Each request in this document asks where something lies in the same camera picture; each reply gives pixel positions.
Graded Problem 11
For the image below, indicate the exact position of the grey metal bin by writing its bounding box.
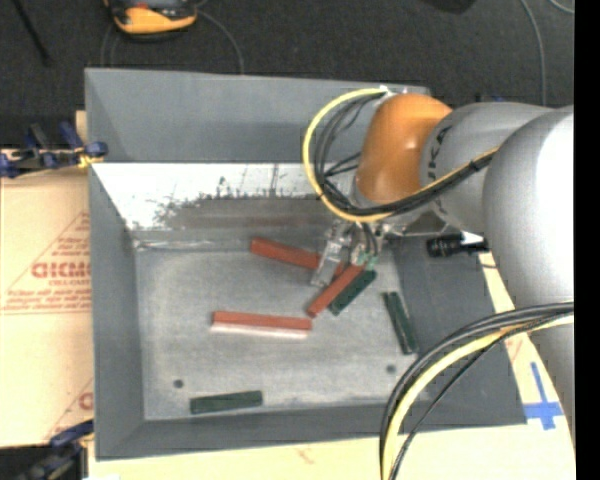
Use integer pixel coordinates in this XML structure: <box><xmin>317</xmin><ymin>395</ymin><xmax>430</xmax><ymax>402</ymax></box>
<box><xmin>83</xmin><ymin>67</ymin><xmax>528</xmax><ymax>459</ymax></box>

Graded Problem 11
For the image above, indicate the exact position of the brown cardboard board red print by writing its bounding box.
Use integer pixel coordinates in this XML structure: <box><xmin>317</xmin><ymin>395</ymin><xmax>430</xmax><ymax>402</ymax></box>
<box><xmin>0</xmin><ymin>110</ymin><xmax>96</xmax><ymax>450</ymax></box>

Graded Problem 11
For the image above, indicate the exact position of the dark green flat block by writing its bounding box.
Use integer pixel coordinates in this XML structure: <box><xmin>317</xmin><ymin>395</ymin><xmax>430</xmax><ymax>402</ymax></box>
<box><xmin>189</xmin><ymin>390</ymin><xmax>265</xmax><ymax>416</ymax></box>
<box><xmin>327</xmin><ymin>269</ymin><xmax>378</xmax><ymax>317</ymax></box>
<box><xmin>382</xmin><ymin>291</ymin><xmax>420</xmax><ymax>356</ymax></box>

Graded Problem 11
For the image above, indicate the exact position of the black cylinder on white bracket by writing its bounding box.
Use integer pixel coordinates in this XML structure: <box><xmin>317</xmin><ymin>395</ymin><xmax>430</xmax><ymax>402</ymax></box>
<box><xmin>426</xmin><ymin>232</ymin><xmax>489</xmax><ymax>259</ymax></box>

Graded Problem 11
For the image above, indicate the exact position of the red-brown flat block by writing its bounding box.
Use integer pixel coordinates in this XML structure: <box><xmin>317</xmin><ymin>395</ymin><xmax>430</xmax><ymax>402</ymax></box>
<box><xmin>306</xmin><ymin>263</ymin><xmax>367</xmax><ymax>319</ymax></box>
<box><xmin>249</xmin><ymin>236</ymin><xmax>327</xmax><ymax>271</ymax></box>
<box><xmin>210</xmin><ymin>310</ymin><xmax>314</xmax><ymax>341</ymax></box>

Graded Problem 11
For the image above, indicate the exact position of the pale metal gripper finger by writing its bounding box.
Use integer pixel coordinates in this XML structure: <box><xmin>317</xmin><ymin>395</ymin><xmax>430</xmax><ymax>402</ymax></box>
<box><xmin>310</xmin><ymin>240</ymin><xmax>343</xmax><ymax>289</ymax></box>
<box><xmin>332</xmin><ymin>246</ymin><xmax>355</xmax><ymax>282</ymax></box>

